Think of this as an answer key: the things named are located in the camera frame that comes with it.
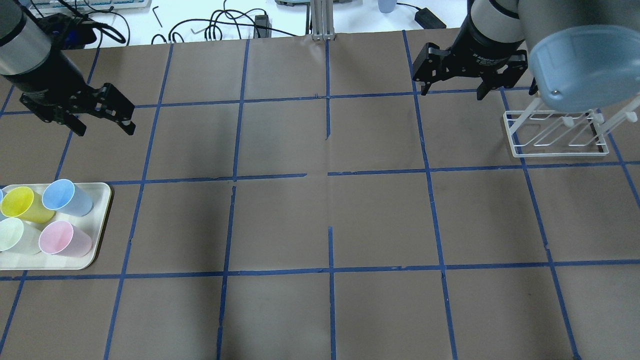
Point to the cream plastic cup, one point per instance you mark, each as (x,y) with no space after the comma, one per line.
(18,237)

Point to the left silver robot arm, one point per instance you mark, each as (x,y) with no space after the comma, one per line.
(24,45)

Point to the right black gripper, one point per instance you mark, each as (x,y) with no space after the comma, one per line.
(486,44)

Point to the rear light blue cup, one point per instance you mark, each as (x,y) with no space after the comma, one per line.
(2,196)

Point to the white wire cup rack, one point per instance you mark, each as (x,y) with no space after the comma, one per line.
(539,132)

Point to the cream rabbit tray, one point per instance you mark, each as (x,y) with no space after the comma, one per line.
(92,224)

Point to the pink plastic cup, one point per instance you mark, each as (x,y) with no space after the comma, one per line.
(62,238)

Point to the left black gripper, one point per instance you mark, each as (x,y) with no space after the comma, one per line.
(44,75)

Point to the blue cup on desk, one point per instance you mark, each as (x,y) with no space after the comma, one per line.
(386,6)

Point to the yellow plastic cup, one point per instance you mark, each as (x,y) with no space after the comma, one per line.
(26,204)

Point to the light blue cup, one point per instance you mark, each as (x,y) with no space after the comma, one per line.
(66,197)
(2,196)

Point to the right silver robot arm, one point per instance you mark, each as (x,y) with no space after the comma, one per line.
(581,53)

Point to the front light blue cup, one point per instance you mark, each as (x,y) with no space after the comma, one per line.
(66,197)

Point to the aluminium frame post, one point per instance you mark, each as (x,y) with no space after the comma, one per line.
(322,20)

